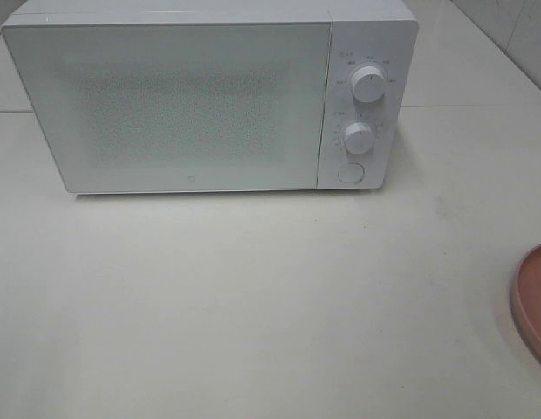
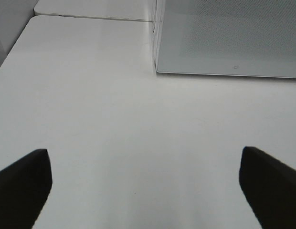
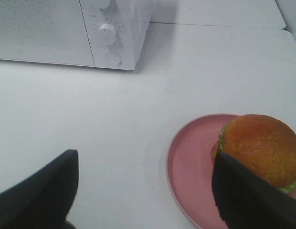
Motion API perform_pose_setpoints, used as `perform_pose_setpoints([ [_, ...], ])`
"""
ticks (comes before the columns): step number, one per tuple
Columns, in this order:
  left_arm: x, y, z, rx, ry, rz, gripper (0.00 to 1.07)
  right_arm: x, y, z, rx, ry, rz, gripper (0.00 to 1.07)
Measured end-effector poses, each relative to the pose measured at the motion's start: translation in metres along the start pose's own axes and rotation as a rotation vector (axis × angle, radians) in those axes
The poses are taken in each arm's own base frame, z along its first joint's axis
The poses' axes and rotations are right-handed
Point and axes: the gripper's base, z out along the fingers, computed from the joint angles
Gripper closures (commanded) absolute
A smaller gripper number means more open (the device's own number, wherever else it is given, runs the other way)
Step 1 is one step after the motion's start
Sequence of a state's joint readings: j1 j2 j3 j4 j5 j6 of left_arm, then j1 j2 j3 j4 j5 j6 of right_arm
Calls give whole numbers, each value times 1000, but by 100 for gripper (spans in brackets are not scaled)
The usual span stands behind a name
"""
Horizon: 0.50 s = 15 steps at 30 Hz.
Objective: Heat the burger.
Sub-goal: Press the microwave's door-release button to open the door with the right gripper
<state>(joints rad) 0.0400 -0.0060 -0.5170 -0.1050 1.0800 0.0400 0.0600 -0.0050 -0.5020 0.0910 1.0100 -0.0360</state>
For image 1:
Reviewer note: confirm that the round white door button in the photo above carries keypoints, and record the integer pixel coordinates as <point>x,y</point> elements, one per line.
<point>351,173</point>

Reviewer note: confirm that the white microwave door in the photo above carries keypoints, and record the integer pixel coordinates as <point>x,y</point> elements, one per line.
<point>171,108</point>

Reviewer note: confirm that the pink round plate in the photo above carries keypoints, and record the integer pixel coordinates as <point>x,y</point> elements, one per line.
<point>525,300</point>

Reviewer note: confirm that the lower white timer knob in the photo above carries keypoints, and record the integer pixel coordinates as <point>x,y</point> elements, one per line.
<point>359,138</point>

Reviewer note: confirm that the upper white power knob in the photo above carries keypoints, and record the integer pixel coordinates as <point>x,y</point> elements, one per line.
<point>368,83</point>

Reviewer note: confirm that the white microwave oven body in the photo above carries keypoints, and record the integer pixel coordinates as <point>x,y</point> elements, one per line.
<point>381,32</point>

